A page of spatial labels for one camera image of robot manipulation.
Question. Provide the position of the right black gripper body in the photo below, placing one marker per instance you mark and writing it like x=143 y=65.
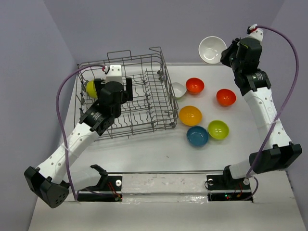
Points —
x=229 y=58

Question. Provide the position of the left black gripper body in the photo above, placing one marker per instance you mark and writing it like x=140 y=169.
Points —
x=125 y=96

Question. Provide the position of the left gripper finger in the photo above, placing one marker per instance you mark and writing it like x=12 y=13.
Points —
x=128 y=92
x=99 y=84

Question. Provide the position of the lime green bowl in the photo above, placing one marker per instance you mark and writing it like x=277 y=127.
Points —
x=91 y=90
x=218 y=129

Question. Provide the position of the round white bowl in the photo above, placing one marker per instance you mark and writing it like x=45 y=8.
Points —
x=210 y=49

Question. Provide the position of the orange-red bowl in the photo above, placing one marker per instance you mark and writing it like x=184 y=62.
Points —
x=194 y=86
x=225 y=97

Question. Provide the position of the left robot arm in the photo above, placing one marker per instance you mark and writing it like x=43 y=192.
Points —
x=51 y=180

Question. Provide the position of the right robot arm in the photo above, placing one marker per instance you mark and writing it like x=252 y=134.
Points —
x=277 y=151

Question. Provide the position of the square white bowl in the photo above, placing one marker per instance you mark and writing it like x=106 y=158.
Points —
x=179 y=90

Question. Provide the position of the yellow bowl lower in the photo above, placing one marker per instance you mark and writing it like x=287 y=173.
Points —
x=190 y=115

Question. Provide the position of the blue bowl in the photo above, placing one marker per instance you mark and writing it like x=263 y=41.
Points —
x=197 y=136

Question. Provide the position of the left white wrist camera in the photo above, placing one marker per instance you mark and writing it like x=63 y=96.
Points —
x=114 y=74

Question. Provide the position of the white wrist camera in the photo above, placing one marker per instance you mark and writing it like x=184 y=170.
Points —
x=114 y=74
x=254 y=32

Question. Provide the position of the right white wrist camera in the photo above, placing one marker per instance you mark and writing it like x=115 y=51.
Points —
x=254 y=32

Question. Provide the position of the grey wire dish rack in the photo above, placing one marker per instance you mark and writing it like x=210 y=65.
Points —
x=153 y=107

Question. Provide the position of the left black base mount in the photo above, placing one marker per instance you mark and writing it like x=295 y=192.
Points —
x=109 y=191

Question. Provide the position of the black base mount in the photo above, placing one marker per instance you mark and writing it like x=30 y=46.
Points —
x=220 y=191
x=109 y=191

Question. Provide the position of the metal rail at front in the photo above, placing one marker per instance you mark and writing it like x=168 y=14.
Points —
x=171 y=172

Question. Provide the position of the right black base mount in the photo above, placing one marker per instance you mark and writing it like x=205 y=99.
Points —
x=220 y=191

